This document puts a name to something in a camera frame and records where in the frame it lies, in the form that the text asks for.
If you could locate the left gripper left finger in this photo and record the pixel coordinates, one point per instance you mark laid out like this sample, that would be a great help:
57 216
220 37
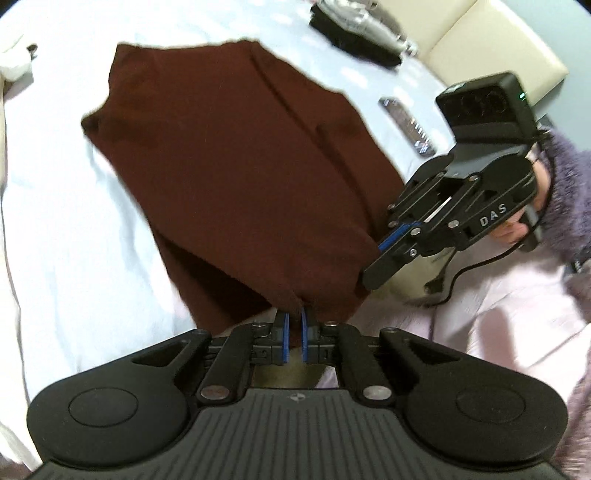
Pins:
231 359

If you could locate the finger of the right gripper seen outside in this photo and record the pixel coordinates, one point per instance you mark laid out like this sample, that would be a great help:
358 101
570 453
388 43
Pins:
401 246

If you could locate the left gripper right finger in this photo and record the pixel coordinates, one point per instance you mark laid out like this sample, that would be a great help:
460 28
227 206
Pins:
341 346

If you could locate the dark maroon shirt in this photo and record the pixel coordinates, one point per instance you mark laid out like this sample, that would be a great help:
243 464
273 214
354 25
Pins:
261 188

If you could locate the person right hand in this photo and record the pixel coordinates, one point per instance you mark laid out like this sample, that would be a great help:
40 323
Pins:
513 230

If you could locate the smartphone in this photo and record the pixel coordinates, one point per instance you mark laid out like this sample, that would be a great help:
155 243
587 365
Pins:
408 125

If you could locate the purple fleece sleeve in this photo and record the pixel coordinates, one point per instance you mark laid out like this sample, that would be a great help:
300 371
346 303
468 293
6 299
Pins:
566 223

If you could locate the beige padded headboard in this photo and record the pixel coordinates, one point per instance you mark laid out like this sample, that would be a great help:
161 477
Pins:
462 40

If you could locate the polka dot bed sheet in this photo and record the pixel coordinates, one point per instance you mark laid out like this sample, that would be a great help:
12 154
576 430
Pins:
82 281

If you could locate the white folded garment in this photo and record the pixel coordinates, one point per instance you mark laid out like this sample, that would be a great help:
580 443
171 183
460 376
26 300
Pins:
371 21

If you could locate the black folded garment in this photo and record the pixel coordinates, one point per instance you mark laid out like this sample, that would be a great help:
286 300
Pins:
352 43

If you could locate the white crumpled garment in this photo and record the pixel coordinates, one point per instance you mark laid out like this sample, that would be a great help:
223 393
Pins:
16 59

